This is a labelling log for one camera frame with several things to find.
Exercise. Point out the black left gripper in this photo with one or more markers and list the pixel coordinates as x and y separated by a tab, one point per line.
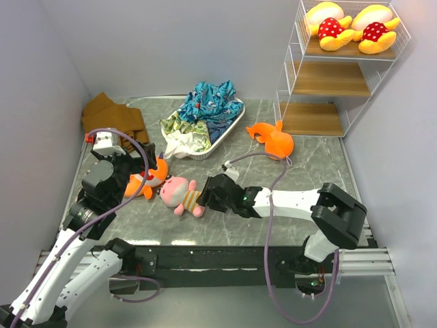
138	164

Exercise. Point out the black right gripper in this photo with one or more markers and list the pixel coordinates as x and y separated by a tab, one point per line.
203	197

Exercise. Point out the pink pig plush striped shirt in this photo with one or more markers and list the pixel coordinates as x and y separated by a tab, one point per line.
181	195

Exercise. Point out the orange fox plush toy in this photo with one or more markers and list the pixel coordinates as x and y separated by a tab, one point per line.
154	178

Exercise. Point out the yellow plush red dotted dress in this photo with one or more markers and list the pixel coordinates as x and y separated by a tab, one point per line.
374	29

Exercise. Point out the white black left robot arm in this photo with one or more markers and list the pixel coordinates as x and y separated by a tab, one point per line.
53	295

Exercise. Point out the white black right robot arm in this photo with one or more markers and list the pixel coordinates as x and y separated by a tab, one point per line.
339	217

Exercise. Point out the green white patterned cloth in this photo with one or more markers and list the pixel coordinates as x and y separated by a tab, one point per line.
184	138

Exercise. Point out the white plastic laundry basket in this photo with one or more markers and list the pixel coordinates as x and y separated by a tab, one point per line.
200	124

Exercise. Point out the brown folded cloth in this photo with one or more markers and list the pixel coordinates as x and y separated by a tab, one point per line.
102	112

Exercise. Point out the blue patterned cloth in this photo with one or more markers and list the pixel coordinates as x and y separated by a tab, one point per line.
215	104

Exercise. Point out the orange whale plush toy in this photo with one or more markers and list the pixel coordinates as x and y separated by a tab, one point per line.
275	141

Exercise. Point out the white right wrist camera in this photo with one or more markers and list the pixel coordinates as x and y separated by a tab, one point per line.
230	171

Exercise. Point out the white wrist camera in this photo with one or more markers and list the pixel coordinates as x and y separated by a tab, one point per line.
230	171
105	143

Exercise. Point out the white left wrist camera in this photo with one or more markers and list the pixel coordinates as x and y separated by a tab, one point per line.
105	143

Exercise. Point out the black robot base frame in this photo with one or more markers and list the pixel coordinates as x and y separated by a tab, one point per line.
179	266

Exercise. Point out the white wire wooden shelf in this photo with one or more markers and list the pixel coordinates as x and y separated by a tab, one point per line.
321	92

